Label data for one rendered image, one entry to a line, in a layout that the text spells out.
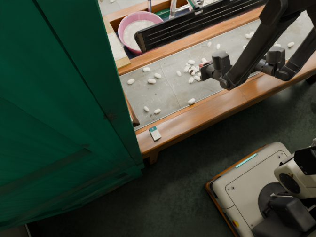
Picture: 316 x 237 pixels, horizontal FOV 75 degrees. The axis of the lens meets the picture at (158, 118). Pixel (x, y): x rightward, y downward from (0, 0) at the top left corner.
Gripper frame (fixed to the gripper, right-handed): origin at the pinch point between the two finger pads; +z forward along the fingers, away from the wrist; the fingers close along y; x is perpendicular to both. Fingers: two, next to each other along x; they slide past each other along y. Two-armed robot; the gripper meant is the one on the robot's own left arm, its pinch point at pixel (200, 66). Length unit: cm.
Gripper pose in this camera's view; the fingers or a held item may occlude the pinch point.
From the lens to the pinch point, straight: 106.4
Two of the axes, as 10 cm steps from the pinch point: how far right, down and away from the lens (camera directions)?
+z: -3.7, -4.3, 8.2
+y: -8.9, 4.1, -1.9
